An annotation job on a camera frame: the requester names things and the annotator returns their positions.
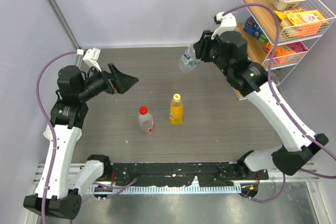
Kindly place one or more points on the blue snack box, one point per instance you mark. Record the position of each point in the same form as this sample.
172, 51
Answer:
253, 29

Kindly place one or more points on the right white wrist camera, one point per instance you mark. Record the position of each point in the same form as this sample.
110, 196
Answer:
226, 22

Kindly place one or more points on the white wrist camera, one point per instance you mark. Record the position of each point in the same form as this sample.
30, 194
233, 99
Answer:
226, 22
91, 57

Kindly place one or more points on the red cap clear bottle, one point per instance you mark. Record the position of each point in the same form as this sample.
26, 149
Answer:
145, 120

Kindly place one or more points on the orange red snack pack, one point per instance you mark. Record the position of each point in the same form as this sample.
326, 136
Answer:
284, 52

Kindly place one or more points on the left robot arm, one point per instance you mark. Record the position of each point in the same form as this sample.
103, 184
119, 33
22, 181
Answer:
57, 195

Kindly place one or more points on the white wire shelf rack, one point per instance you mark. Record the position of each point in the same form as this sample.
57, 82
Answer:
260, 51

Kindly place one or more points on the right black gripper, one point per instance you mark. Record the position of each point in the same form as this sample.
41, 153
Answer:
201, 47

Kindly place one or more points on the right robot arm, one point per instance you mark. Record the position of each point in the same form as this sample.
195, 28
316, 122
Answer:
228, 51

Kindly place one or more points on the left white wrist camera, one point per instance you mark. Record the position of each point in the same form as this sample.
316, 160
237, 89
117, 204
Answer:
91, 57

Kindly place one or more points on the white slotted cable duct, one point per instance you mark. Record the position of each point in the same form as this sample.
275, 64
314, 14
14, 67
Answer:
192, 189

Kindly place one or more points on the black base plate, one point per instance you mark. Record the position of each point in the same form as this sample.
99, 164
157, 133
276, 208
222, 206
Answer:
208, 174

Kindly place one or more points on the orange yellow snack box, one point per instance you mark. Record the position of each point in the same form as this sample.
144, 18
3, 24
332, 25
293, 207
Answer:
300, 22

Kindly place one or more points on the yellow juice bottle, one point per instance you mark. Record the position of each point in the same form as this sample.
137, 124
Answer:
176, 110

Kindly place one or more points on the white crumpled cloth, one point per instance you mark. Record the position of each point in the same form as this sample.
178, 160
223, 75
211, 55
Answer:
48, 133

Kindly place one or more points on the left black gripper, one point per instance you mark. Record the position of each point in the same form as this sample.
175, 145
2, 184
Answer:
115, 80

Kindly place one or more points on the clear Pocari water bottle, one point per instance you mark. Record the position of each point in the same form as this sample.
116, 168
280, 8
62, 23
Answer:
188, 61

